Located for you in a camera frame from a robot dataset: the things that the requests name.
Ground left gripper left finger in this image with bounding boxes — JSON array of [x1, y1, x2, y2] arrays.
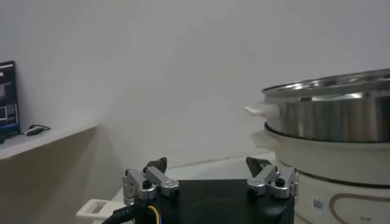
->
[[122, 156, 181, 206]]

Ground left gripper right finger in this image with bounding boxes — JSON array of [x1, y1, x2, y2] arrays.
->
[[246, 156, 300, 200]]

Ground stainless steel steamer basket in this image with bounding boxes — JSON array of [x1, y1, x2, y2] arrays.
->
[[243, 68, 390, 143]]

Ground white electric pot base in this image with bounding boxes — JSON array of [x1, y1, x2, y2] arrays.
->
[[251, 123, 390, 224]]

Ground white side table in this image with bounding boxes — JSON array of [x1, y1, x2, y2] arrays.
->
[[0, 120, 100, 161]]

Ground black laptop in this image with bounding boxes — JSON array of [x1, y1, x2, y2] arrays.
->
[[0, 60, 21, 144]]

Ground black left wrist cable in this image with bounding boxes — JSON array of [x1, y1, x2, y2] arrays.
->
[[102, 203, 161, 224]]

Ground glass lid with white handle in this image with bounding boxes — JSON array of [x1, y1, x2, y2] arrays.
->
[[76, 198, 127, 224]]

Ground black cable with adapter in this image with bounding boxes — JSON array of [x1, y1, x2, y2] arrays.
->
[[23, 124, 51, 137]]

